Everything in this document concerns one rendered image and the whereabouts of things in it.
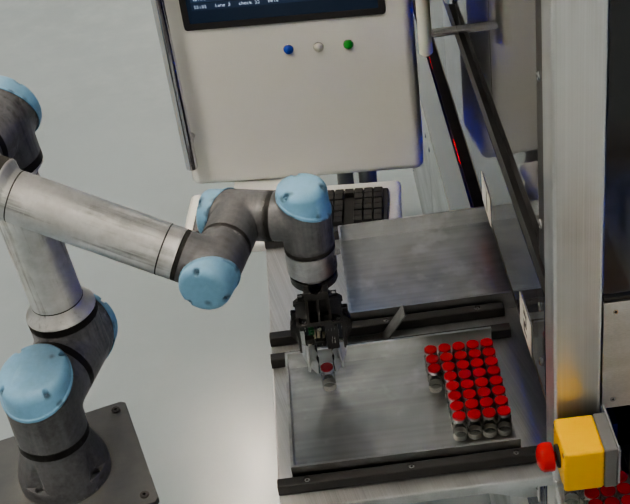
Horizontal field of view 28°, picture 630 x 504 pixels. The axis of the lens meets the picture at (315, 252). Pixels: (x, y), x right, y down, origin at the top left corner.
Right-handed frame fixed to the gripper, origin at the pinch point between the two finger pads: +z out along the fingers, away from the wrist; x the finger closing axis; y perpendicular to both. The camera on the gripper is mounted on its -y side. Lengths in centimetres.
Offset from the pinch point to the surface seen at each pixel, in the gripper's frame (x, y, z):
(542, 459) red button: 27.6, 33.8, -7.6
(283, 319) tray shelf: -6.7, -18.7, 5.4
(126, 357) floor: -58, -120, 94
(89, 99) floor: -81, -275, 94
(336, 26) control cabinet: 10, -74, -22
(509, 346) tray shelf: 30.1, -3.9, 5.1
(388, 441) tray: 8.0, 14.3, 5.1
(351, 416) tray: 2.9, 7.8, 5.1
